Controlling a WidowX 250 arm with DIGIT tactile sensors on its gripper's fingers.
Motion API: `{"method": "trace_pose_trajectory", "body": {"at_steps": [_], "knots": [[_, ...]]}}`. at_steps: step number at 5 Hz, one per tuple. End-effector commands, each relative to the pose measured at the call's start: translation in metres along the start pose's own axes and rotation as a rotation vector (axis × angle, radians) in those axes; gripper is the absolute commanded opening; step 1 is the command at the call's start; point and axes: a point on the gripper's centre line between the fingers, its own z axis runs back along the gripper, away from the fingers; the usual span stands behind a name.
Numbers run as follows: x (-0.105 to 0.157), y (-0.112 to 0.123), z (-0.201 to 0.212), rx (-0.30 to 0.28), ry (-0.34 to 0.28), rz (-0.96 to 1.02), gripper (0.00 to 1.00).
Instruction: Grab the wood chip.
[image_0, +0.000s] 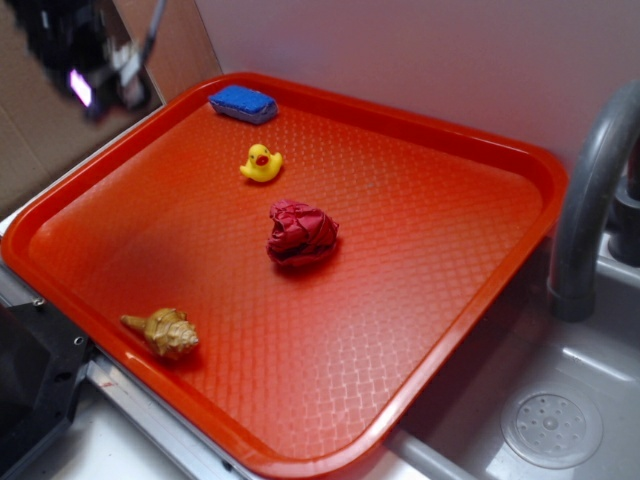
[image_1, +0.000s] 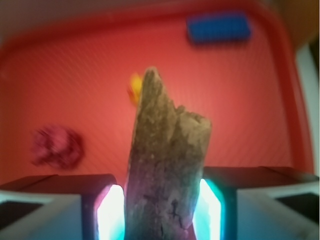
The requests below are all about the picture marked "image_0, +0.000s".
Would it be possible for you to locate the red plastic tray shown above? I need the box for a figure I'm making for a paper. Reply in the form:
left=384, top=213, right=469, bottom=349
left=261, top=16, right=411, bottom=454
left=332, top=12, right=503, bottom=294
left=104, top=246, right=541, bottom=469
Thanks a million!
left=1, top=74, right=567, bottom=479

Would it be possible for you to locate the brown cardboard panel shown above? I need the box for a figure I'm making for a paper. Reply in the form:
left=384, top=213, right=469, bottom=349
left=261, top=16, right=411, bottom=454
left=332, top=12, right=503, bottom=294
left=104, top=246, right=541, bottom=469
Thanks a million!
left=1, top=1, right=221, bottom=217

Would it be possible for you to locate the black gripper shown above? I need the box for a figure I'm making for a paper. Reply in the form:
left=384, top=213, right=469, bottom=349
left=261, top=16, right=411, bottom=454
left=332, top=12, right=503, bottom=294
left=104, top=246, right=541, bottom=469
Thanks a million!
left=9, top=1, right=166, bottom=120

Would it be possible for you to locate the tan conch seashell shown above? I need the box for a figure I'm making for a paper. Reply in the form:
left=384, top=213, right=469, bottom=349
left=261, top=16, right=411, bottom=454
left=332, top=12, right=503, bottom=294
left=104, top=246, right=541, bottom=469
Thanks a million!
left=120, top=308, right=200, bottom=361

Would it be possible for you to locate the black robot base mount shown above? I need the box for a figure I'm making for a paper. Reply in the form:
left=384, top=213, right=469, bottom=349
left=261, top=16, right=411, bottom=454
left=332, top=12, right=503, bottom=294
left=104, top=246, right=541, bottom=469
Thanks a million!
left=1, top=303, right=91, bottom=479

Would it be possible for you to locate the round sink drain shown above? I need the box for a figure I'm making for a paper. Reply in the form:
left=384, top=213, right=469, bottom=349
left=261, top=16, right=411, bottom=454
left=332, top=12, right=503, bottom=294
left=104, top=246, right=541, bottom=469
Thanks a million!
left=500, top=383, right=603, bottom=470

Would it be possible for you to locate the grey sink faucet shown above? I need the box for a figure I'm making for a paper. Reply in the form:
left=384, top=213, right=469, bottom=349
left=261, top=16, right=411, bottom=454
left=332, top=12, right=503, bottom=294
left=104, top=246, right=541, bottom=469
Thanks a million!
left=547, top=80, right=639, bottom=322

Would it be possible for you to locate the blue sponge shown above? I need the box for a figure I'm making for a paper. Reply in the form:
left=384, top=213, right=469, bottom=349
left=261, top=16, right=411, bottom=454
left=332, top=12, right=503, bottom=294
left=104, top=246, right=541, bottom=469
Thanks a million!
left=208, top=85, right=279, bottom=125

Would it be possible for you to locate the grey toy sink basin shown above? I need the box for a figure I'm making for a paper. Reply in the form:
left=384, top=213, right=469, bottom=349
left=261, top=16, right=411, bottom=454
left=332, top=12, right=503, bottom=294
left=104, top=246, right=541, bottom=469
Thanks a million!
left=386, top=247, right=639, bottom=479

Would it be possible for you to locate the yellow rubber duck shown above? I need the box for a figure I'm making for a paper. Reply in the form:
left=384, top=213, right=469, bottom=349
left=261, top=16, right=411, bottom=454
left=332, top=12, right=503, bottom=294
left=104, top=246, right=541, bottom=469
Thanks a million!
left=239, top=144, right=283, bottom=183

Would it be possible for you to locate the crumpled red paper ball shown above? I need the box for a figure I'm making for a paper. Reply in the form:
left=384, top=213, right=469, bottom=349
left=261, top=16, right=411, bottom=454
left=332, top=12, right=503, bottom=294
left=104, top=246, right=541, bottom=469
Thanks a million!
left=266, top=200, right=339, bottom=267

